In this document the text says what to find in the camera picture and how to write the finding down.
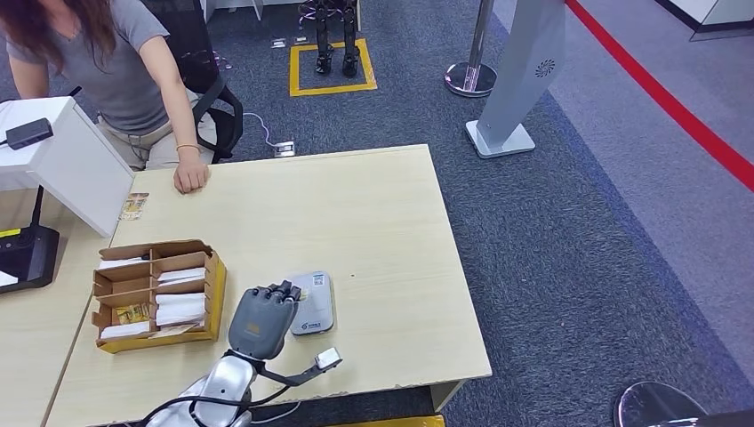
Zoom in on grey card reader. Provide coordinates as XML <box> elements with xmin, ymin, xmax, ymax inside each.
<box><xmin>288</xmin><ymin>270</ymin><xmax>337</xmax><ymax>337</ymax></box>

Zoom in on white cable under desk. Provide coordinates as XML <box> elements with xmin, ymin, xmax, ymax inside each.
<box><xmin>250</xmin><ymin>400</ymin><xmax>301</xmax><ymax>425</ymax></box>

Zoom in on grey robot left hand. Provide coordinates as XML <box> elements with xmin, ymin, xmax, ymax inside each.
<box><xmin>228</xmin><ymin>280</ymin><xmax>302</xmax><ymax>362</ymax></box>

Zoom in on person's left hand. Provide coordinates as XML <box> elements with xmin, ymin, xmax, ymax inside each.
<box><xmin>172</xmin><ymin>149</ymin><xmax>212</xmax><ymax>196</ymax></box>

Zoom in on black office chair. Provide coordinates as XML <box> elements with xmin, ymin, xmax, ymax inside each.
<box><xmin>140</xmin><ymin>0</ymin><xmax>245</xmax><ymax>165</ymax></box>

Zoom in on white cabinet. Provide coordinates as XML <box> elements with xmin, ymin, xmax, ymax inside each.
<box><xmin>654</xmin><ymin>0</ymin><xmax>754</xmax><ymax>43</ymax></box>

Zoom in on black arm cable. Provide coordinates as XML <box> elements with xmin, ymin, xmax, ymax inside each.
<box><xmin>138</xmin><ymin>376</ymin><xmax>293</xmax><ymax>427</ymax></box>

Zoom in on beige card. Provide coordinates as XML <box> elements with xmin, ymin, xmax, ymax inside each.
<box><xmin>149</xmin><ymin>324</ymin><xmax>198</xmax><ymax>339</ymax></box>

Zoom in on small black device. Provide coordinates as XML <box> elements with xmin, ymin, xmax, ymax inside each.
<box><xmin>5</xmin><ymin>117</ymin><xmax>54</xmax><ymax>150</ymax></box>

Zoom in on white floor cable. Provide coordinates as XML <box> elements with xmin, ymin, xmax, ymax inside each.
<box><xmin>243</xmin><ymin>111</ymin><xmax>278</xmax><ymax>149</ymax></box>

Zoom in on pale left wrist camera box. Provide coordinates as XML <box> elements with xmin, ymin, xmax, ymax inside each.
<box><xmin>313</xmin><ymin>347</ymin><xmax>343</xmax><ymax>371</ymax></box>

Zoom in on white desk leg panel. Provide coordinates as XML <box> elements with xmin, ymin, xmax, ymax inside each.
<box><xmin>429</xmin><ymin>382</ymin><xmax>467</xmax><ymax>413</ymax></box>

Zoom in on person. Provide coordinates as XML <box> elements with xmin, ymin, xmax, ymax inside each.
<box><xmin>0</xmin><ymin>0</ymin><xmax>216</xmax><ymax>196</ymax></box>

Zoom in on red floor tape line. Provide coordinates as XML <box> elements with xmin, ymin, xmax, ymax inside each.
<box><xmin>564</xmin><ymin>0</ymin><xmax>754</xmax><ymax>193</ymax></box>

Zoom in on grey kiosk stand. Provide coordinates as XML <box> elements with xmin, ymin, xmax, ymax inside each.
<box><xmin>465</xmin><ymin>0</ymin><xmax>568</xmax><ymax>160</ymax></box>

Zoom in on yellow floor tape square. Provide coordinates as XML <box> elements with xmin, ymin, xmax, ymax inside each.
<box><xmin>289</xmin><ymin>38</ymin><xmax>379</xmax><ymax>98</ymax></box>

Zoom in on black humanoid robot legs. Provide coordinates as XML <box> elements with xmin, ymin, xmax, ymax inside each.
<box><xmin>297</xmin><ymin>0</ymin><xmax>362</xmax><ymax>77</ymax></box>

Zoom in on round chrome base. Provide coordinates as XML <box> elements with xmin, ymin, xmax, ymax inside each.
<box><xmin>614</xmin><ymin>382</ymin><xmax>711</xmax><ymax>427</ymax></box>

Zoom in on cardboard card organizer box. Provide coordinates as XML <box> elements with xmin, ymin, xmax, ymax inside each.
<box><xmin>91</xmin><ymin>239</ymin><xmax>228</xmax><ymax>353</ymax></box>

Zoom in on white key card stack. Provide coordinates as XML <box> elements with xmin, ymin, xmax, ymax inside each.
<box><xmin>157</xmin><ymin>268</ymin><xmax>206</xmax><ymax>288</ymax></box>
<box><xmin>100</xmin><ymin>320</ymin><xmax>151</xmax><ymax>342</ymax></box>
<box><xmin>155</xmin><ymin>293</ymin><xmax>206</xmax><ymax>327</ymax></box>
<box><xmin>99</xmin><ymin>257</ymin><xmax>148</xmax><ymax>271</ymax></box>

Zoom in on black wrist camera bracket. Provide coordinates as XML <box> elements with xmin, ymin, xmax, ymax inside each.
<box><xmin>256</xmin><ymin>360</ymin><xmax>322</xmax><ymax>389</ymax></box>

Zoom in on chrome stanchion post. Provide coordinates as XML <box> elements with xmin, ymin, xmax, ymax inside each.
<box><xmin>445</xmin><ymin>0</ymin><xmax>499</xmax><ymax>99</ymax></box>

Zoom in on white podium box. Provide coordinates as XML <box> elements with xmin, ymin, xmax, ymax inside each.
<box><xmin>0</xmin><ymin>97</ymin><xmax>135</xmax><ymax>237</ymax></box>

